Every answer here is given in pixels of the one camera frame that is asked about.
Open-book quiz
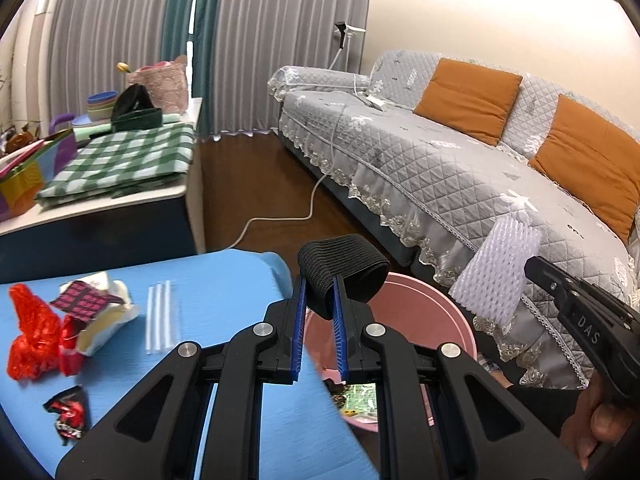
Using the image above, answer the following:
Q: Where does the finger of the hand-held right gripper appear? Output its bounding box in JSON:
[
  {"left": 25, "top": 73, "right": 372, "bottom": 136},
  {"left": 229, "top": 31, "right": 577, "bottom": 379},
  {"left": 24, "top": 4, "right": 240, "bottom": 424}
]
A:
[{"left": 524, "top": 256, "right": 571, "bottom": 307}]

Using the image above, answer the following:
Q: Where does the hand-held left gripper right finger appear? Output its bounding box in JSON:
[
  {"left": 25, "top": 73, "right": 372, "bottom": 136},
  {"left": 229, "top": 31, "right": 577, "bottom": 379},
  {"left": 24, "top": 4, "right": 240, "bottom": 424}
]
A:
[{"left": 333, "top": 275, "right": 587, "bottom": 480}]

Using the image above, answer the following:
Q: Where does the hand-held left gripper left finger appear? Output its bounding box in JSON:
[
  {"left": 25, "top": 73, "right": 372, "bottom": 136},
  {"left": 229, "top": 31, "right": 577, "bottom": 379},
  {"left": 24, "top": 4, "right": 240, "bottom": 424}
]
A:
[{"left": 55, "top": 274, "right": 308, "bottom": 480}]

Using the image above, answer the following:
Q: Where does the white foam fruit net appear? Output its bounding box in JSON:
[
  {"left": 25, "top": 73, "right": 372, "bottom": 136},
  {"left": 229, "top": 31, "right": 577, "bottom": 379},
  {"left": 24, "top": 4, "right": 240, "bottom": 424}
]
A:
[{"left": 448, "top": 217, "right": 543, "bottom": 330}]

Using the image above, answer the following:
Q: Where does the black elastic band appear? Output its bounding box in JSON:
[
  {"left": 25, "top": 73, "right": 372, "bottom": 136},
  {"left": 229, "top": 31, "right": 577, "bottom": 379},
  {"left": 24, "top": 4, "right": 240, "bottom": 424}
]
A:
[{"left": 297, "top": 234, "right": 391, "bottom": 322}]

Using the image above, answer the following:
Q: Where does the pink plastic bin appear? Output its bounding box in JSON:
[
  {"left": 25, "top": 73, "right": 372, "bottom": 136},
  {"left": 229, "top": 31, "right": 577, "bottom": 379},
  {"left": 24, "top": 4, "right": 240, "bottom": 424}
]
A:
[{"left": 302, "top": 272, "right": 476, "bottom": 433}]

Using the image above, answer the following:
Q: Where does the cream paper packaging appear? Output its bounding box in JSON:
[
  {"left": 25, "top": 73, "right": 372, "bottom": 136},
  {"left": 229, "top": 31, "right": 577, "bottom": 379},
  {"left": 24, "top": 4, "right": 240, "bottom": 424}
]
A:
[{"left": 59, "top": 271, "right": 142, "bottom": 357}]

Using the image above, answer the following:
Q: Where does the small red wrapper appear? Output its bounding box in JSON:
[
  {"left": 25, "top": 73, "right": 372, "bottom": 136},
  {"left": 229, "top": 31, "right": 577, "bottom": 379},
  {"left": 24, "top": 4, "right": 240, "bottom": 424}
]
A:
[{"left": 58, "top": 315, "right": 84, "bottom": 377}]

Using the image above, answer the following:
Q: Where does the red mesh plastic bag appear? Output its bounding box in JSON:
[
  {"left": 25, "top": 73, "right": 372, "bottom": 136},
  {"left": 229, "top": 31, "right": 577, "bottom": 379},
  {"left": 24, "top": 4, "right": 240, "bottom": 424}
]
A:
[{"left": 7, "top": 283, "right": 66, "bottom": 382}]

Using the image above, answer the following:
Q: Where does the person's right hand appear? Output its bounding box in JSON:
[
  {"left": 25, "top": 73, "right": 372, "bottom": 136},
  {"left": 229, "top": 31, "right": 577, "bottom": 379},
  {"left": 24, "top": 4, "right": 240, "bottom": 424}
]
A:
[{"left": 559, "top": 374, "right": 628, "bottom": 472}]

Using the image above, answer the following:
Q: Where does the green patterned wrapper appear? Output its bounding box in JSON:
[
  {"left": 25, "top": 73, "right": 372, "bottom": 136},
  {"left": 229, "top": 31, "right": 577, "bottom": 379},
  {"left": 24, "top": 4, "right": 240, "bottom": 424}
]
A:
[{"left": 332, "top": 384, "right": 380, "bottom": 418}]

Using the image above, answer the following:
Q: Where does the blue table mat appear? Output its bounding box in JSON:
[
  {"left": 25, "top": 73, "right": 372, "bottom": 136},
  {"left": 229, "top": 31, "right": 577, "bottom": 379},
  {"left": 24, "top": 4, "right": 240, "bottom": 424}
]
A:
[{"left": 0, "top": 250, "right": 382, "bottom": 480}]

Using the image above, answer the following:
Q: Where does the large orange cushion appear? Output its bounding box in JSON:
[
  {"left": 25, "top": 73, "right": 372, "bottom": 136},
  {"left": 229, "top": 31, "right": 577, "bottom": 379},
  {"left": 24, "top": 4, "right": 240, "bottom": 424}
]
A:
[{"left": 528, "top": 94, "right": 640, "bottom": 246}]

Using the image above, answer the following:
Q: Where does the grey quilted sofa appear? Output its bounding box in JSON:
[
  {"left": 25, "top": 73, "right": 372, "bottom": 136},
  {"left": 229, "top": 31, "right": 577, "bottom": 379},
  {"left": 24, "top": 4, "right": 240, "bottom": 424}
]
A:
[{"left": 267, "top": 50, "right": 640, "bottom": 391}]

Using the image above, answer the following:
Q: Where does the small orange cushion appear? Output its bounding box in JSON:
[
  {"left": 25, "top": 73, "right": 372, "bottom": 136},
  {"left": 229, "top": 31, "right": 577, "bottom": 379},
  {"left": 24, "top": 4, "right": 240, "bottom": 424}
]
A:
[{"left": 413, "top": 58, "right": 523, "bottom": 147}]

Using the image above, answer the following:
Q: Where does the dark checked wrapper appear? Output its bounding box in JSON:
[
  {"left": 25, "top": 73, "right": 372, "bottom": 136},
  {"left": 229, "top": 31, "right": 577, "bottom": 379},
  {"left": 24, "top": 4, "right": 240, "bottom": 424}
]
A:
[{"left": 50, "top": 281, "right": 114, "bottom": 322}]

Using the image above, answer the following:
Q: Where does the white and blue cabinet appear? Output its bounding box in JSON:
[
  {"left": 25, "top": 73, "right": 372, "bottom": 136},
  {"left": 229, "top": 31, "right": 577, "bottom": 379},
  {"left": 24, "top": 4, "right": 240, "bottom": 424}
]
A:
[{"left": 0, "top": 97, "right": 207, "bottom": 285}]

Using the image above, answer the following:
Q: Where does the black and red snack wrapper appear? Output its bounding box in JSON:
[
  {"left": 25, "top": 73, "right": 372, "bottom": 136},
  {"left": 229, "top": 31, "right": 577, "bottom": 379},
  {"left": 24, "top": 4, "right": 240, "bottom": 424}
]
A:
[{"left": 42, "top": 385, "right": 91, "bottom": 447}]

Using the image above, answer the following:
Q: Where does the green checked cloth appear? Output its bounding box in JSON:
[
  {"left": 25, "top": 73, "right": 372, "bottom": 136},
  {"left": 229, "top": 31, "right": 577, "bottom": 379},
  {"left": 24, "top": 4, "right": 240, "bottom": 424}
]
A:
[{"left": 35, "top": 122, "right": 197, "bottom": 209}]

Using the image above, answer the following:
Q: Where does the black handbag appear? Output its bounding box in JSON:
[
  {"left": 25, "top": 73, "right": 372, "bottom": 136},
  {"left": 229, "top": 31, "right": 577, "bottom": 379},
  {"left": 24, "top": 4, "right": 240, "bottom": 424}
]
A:
[{"left": 110, "top": 82, "right": 165, "bottom": 129}]

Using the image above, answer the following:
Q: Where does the pink lace basket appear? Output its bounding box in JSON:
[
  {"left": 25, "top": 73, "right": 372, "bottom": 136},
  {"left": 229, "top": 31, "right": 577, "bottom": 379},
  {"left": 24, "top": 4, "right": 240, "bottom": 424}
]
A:
[{"left": 125, "top": 55, "right": 189, "bottom": 114}]

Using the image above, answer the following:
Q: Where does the teal curtain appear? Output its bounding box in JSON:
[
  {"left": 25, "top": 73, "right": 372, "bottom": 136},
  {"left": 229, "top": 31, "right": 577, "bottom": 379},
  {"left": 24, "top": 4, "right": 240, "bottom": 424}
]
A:
[{"left": 162, "top": 0, "right": 227, "bottom": 137}]

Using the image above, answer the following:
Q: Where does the purple plastic container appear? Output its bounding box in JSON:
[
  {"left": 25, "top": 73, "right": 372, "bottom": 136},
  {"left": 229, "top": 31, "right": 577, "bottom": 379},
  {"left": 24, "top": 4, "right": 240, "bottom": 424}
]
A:
[{"left": 49, "top": 114, "right": 82, "bottom": 172}]

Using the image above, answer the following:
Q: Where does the stack of coloured bowls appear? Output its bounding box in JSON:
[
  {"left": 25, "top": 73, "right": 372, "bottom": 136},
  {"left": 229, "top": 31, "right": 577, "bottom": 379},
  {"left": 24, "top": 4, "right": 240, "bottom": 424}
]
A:
[{"left": 86, "top": 91, "right": 120, "bottom": 122}]

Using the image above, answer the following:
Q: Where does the white floor stand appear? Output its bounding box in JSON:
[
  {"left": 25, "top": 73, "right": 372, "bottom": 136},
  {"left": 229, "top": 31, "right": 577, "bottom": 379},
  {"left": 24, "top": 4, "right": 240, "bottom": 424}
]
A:
[{"left": 333, "top": 21, "right": 367, "bottom": 77}]

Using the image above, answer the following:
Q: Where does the grey curtain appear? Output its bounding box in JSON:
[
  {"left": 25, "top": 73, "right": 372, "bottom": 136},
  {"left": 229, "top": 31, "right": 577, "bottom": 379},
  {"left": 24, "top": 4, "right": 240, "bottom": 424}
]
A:
[
  {"left": 215, "top": 0, "right": 374, "bottom": 136},
  {"left": 47, "top": 0, "right": 177, "bottom": 128}
]

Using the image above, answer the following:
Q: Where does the colourful toy box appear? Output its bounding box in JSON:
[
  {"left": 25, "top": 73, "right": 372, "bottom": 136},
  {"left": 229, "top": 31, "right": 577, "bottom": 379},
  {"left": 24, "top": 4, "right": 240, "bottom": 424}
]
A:
[{"left": 0, "top": 129, "right": 76, "bottom": 222}]

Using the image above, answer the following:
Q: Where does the white standing air conditioner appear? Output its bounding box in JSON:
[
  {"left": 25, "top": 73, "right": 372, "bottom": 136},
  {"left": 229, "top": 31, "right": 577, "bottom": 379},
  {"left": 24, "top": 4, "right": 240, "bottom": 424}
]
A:
[{"left": 9, "top": 0, "right": 64, "bottom": 137}]

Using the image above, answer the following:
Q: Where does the white power cable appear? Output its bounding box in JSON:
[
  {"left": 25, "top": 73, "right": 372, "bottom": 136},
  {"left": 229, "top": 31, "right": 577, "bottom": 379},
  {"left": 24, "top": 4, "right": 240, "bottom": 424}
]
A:
[{"left": 227, "top": 45, "right": 373, "bottom": 252}]

